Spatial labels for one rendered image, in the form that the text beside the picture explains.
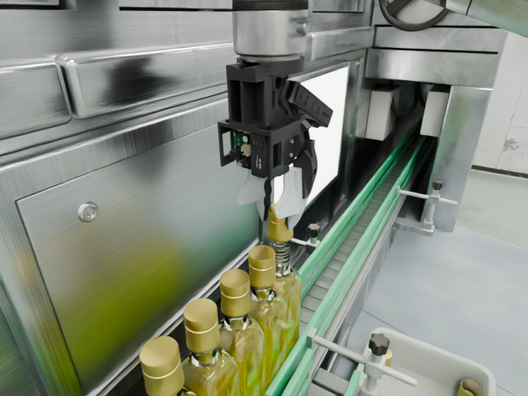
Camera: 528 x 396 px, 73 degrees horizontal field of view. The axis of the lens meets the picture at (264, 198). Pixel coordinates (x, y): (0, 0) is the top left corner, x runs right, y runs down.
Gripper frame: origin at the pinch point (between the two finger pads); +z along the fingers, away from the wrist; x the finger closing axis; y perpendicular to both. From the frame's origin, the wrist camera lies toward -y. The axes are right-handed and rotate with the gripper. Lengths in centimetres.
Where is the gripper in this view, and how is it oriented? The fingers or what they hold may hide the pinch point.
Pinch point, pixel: (280, 214)
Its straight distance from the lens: 48.6
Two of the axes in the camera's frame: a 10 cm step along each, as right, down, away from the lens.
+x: 8.2, 2.6, -5.2
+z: 0.1, 8.8, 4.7
